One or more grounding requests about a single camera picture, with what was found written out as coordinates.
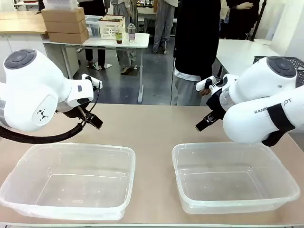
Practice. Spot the clear dome lid cup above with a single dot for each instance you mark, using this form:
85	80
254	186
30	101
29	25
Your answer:
131	33

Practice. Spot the stack of clear containers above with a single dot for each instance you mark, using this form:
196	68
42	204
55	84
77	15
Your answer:
59	4

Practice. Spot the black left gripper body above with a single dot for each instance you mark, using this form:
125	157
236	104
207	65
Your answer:
77	112

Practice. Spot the white folding table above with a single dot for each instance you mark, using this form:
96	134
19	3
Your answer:
99	44

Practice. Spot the bystander in black clothes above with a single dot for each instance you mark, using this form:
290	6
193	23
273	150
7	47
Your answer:
240	21

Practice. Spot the bystander in grey trousers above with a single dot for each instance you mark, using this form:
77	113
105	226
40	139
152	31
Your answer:
162	26

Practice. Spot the black tripod pole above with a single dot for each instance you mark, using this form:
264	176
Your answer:
259	19

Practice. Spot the black plastic mesh basket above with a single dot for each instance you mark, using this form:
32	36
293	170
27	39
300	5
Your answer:
300	76

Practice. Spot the person in black top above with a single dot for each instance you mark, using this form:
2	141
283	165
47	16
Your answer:
196	47

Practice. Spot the plastic cup brown drink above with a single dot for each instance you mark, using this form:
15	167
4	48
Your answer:
119	38

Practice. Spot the bystander in black trousers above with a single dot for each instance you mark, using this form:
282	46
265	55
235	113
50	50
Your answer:
95	57

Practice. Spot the bystander in grey clothes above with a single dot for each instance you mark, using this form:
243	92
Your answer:
124	54

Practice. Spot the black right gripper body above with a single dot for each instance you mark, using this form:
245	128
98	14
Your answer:
216	104

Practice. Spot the clear plastic bin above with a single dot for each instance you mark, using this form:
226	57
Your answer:
71	180
235	178

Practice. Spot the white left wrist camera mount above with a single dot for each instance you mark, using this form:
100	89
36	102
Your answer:
91	82

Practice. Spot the brown cardboard box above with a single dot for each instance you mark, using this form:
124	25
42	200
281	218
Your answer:
63	14
65	26
67	37

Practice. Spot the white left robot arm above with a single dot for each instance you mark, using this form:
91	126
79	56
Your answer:
31	95

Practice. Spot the clear storage box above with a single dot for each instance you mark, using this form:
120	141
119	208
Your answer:
92	26

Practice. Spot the white plastic basket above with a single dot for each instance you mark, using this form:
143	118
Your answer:
111	28

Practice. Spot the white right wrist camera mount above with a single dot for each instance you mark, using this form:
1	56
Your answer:
205	83

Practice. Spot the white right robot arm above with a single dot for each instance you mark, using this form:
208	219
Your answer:
256	95

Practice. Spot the person's left hand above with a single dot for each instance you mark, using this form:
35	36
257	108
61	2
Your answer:
204	92

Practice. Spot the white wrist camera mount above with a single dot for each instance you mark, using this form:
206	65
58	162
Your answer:
91	82
205	83

